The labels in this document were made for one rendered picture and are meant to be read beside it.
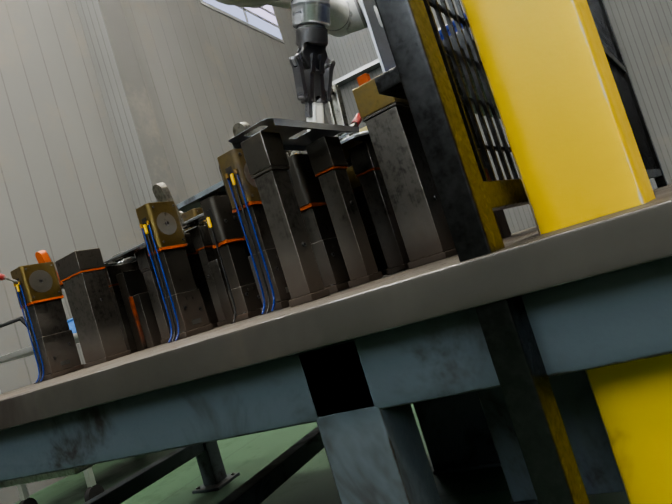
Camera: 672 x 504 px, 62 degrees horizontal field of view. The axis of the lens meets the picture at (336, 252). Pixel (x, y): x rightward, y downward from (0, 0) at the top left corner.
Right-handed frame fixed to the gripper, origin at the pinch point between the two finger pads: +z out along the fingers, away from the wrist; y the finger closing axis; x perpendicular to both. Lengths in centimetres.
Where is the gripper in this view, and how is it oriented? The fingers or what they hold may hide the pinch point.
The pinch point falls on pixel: (315, 118)
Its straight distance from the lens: 137.3
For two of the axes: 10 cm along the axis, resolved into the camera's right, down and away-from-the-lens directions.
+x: 7.2, 0.9, -6.8
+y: -6.9, 1.4, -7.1
